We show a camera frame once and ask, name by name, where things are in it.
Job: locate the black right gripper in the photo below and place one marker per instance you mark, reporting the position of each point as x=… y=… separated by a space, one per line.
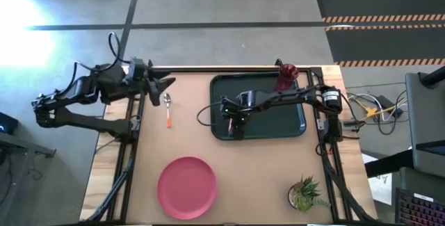
x=233 y=111

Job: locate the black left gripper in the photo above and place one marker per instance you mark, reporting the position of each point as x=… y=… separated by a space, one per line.
x=139 y=73

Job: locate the dark green plastic tray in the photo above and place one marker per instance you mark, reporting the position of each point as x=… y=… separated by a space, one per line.
x=278 y=121

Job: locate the pink round plate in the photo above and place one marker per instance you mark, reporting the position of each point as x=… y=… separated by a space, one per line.
x=186 y=187

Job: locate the red faceted plastic cup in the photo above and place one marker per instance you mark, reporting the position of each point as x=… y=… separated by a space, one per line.
x=285 y=76

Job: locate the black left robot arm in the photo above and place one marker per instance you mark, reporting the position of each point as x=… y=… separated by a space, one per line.
x=94 y=125

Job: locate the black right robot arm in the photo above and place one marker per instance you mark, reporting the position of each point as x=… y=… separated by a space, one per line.
x=288 y=97

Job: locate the potted succulent plant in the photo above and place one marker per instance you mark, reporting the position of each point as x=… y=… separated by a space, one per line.
x=304 y=194

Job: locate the black power adapter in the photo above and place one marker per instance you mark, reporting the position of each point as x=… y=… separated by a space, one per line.
x=384 y=101

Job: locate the white paper sheet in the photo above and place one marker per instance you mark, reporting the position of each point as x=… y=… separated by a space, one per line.
x=380 y=187

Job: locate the black stand base bar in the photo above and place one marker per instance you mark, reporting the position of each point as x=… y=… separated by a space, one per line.
x=389 y=163

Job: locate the black box blue light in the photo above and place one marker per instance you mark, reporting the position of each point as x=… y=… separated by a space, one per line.
x=7 y=123

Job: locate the black hazard-striped floor mat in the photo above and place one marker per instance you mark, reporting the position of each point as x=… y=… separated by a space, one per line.
x=386 y=43
x=379 y=3

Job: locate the grey monitor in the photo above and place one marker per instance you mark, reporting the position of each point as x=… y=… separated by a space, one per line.
x=426 y=114

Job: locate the backlit black keyboard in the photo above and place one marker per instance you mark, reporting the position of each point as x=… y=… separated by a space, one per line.
x=420 y=210

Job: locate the black aluminium table frame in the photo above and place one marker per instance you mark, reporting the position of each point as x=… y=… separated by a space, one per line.
x=226 y=69

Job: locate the small black clamp post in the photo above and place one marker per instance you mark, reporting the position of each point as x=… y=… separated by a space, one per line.
x=278 y=62

